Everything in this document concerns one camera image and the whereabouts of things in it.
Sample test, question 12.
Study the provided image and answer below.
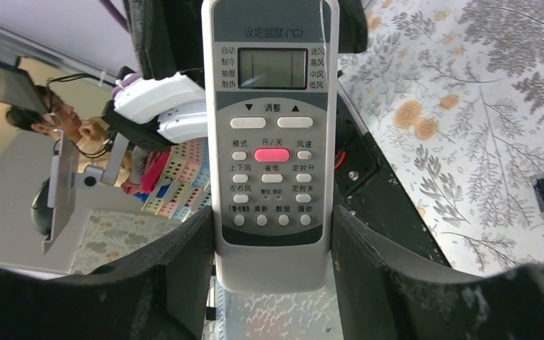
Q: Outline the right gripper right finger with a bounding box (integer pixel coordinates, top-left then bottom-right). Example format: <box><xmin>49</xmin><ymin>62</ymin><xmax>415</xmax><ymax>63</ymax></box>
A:
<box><xmin>331</xmin><ymin>205</ymin><xmax>544</xmax><ymax>339</ymax></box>

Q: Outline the black monitor on stand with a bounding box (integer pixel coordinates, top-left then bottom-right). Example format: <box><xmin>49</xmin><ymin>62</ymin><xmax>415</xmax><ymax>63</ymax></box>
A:
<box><xmin>0</xmin><ymin>62</ymin><xmax>47</xmax><ymax>113</ymax></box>

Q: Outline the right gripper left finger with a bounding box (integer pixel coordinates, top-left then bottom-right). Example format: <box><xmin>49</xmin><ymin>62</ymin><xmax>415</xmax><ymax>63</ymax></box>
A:
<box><xmin>0</xmin><ymin>207</ymin><xmax>215</xmax><ymax>339</ymax></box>

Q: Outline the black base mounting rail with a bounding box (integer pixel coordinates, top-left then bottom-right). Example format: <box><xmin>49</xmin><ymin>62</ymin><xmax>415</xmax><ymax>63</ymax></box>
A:
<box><xmin>334</xmin><ymin>96</ymin><xmax>451</xmax><ymax>267</ymax></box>

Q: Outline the person in background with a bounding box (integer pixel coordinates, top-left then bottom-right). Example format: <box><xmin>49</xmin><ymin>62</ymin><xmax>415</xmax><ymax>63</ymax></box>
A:
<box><xmin>6</xmin><ymin>85</ymin><xmax>170</xmax><ymax>196</ymax></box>

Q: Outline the floral patterned table mat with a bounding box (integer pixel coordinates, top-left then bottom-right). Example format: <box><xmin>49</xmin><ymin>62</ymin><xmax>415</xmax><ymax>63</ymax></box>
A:
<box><xmin>340</xmin><ymin>1</ymin><xmax>544</xmax><ymax>276</ymax></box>

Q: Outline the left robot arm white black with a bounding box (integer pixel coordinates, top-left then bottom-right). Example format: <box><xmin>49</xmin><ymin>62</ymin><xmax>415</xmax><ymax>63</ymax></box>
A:
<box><xmin>101</xmin><ymin>67</ymin><xmax>208</xmax><ymax>152</ymax></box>

